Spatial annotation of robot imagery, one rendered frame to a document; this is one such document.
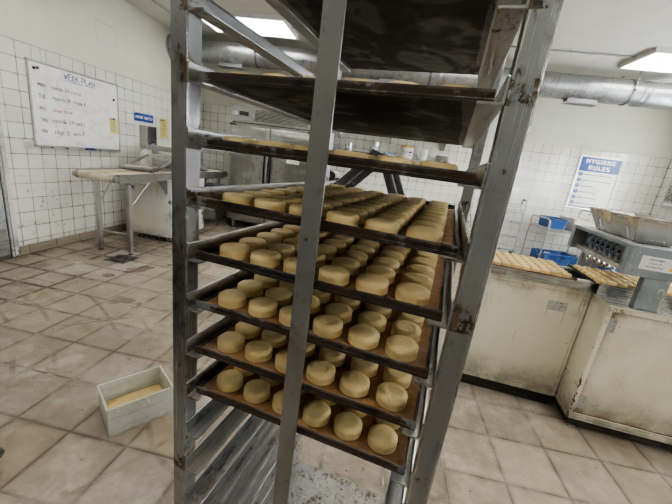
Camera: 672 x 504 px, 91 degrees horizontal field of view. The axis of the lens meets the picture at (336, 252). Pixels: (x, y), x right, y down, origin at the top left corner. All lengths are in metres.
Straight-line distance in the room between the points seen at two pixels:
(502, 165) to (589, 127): 6.66
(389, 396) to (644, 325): 2.04
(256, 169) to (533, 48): 5.50
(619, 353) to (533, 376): 0.51
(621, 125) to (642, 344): 5.19
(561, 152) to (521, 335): 4.79
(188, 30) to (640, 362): 2.53
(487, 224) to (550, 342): 2.19
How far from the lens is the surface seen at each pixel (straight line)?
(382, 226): 0.46
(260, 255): 0.55
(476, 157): 1.03
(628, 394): 2.66
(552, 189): 6.88
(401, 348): 0.52
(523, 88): 0.43
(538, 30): 0.44
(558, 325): 2.54
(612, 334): 2.45
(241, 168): 5.91
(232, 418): 0.94
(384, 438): 0.64
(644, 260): 2.34
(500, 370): 2.62
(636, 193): 7.50
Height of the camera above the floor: 1.41
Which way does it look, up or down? 16 degrees down
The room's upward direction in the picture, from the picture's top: 8 degrees clockwise
